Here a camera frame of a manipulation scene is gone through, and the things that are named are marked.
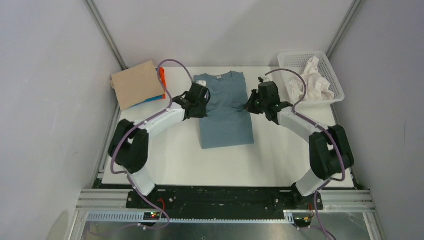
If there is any crumpled white t-shirt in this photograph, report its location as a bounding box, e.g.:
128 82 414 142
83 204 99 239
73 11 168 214
287 56 335 103

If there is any purple cable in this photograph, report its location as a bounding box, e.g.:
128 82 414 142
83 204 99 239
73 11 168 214
264 68 347 240
109 59 195 231

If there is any folded orange t-shirt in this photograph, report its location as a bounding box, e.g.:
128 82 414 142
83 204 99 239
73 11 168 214
157 67 167 99

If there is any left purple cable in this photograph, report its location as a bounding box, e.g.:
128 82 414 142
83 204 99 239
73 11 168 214
109 59 195 231

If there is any grey-blue t-shirt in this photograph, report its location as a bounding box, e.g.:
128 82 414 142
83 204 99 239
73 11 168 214
193 71 255 150

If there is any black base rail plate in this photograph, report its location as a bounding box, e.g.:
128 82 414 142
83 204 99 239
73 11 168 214
126 185 324 221

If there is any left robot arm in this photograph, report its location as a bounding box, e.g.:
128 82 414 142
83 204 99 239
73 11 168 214
108 81 211 208

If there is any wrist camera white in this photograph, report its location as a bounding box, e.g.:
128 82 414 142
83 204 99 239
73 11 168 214
258 76 272 84
195 80 207 87

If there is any folded tan t-shirt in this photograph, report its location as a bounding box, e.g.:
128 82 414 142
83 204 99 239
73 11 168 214
111 60 165 110

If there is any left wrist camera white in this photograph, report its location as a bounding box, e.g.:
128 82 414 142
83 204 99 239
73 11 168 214
195 80 207 87

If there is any aluminium frame rail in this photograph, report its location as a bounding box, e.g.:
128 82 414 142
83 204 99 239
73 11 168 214
68 185 385 240

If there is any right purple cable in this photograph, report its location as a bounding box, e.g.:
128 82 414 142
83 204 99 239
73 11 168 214
264 68 347 240

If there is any folded blue t-shirt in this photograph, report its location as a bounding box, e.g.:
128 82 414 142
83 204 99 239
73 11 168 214
143 94 166 103

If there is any white plastic basket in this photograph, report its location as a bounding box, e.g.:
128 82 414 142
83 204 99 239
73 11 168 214
277 50 345 107

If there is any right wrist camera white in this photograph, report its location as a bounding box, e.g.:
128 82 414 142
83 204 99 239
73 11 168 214
258 76 272 84

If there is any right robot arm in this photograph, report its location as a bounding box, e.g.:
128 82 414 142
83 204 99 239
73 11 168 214
244 81 355 209

